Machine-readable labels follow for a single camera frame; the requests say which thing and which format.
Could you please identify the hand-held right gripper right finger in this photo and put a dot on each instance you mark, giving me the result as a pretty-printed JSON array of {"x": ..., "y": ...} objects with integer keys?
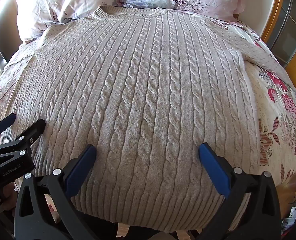
[{"x": 213, "y": 171}]

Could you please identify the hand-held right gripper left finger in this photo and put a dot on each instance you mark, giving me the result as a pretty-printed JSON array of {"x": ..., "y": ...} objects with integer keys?
[{"x": 80, "y": 171}]

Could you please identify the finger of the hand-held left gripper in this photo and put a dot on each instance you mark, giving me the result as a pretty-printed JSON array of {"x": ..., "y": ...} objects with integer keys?
[
  {"x": 29, "y": 133},
  {"x": 6, "y": 123}
]

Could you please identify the cream floral bedsheet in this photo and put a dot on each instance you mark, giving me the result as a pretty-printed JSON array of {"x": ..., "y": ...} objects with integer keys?
[{"x": 275, "y": 130}]

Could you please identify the dark grey board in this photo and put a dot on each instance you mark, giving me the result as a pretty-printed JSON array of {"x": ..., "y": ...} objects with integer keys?
[{"x": 5, "y": 35}]

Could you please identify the wooden glass-pane door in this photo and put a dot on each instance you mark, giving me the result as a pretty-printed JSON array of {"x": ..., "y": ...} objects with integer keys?
[{"x": 295, "y": 72}]

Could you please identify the pink floral pillow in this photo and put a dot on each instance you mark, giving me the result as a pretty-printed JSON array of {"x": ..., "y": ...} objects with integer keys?
[{"x": 63, "y": 0}]

